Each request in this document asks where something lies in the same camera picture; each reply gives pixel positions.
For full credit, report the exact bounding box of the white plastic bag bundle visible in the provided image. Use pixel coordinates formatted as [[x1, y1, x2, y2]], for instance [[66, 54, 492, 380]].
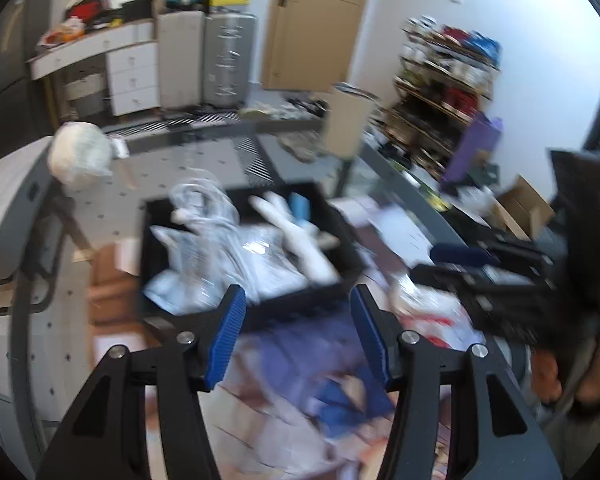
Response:
[[47, 121, 115, 191]]

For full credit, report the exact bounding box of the wooden shoe rack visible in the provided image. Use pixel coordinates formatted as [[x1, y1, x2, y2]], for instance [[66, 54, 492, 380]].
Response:
[[382, 15, 503, 161]]

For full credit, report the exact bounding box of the printed cartoon cloth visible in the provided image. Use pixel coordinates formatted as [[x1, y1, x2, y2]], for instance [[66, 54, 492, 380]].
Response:
[[200, 200, 481, 480]]

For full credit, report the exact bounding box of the silver suitcase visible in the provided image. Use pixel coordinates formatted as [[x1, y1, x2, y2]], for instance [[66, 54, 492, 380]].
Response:
[[202, 12, 258, 108]]

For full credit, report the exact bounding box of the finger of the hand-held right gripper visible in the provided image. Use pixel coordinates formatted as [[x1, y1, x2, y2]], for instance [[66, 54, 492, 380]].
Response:
[[430, 242, 501, 267], [410, 262, 486, 301]]

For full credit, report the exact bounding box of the purple yoga mat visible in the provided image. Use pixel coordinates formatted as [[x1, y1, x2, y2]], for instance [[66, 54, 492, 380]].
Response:
[[440, 112, 503, 186]]

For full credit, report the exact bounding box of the clear bag with red packet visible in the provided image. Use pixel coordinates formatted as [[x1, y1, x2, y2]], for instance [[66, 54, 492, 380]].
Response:
[[395, 280, 486, 346]]

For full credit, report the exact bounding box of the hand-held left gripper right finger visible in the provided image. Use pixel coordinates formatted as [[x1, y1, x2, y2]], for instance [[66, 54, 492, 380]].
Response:
[[349, 284, 563, 480]]

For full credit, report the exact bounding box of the pile of sneakers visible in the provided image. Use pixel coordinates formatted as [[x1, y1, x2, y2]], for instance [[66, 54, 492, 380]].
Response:
[[250, 95, 331, 161]]

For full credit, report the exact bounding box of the logo bag of white laces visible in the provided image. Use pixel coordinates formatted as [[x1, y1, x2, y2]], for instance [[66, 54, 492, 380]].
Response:
[[145, 225, 311, 311]]

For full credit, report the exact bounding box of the bag of fruit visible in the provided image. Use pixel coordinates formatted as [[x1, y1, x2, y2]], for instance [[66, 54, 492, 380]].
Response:
[[42, 17, 86, 46]]

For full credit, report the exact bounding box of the yellow black box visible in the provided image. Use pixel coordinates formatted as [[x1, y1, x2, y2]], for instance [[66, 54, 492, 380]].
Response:
[[207, 0, 253, 16]]

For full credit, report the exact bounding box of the shoe rack with shoes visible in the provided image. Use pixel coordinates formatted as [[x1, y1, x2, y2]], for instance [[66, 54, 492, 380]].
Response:
[[392, 16, 501, 156]]

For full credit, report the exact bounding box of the grey refrigerator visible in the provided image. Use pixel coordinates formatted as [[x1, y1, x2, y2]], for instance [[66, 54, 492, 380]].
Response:
[[0, 0, 53, 136]]

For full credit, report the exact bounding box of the beige door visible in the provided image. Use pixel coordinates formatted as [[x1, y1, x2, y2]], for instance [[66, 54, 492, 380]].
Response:
[[261, 0, 376, 93]]

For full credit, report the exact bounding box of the white trash can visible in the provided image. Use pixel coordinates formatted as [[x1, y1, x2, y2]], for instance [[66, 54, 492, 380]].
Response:
[[325, 82, 378, 158]]

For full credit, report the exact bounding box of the clear bag with white cable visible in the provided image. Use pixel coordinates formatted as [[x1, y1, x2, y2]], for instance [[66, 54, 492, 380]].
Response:
[[170, 177, 241, 241]]

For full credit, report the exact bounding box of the black bag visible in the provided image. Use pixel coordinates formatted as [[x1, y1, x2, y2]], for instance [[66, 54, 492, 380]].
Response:
[[122, 0, 156, 23]]

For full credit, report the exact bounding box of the person's right hand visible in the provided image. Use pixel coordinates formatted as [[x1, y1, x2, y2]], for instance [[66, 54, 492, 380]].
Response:
[[530, 347, 600, 406]]

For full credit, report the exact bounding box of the beige suitcase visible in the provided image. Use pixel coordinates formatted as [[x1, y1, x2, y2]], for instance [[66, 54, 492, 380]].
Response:
[[157, 10, 206, 111]]

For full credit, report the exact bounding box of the red black shoebox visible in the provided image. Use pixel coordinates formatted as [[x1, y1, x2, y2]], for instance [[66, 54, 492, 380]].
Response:
[[72, 0, 106, 21]]

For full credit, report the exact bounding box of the open cardboard box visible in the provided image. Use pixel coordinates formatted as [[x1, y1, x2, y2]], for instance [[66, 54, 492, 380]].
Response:
[[495, 175, 556, 241]]

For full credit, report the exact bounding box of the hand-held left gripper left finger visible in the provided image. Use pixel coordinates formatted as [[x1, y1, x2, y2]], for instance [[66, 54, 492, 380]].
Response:
[[36, 284, 248, 480]]

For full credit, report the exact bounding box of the person's right forearm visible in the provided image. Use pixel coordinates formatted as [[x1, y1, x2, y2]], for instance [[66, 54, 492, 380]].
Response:
[[540, 330, 600, 480]]

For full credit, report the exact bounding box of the white desk with drawers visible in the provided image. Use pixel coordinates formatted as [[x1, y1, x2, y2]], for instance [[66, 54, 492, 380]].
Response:
[[27, 17, 162, 118]]

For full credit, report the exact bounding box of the striped rug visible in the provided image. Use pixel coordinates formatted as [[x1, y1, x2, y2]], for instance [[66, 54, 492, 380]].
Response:
[[105, 110, 276, 186]]

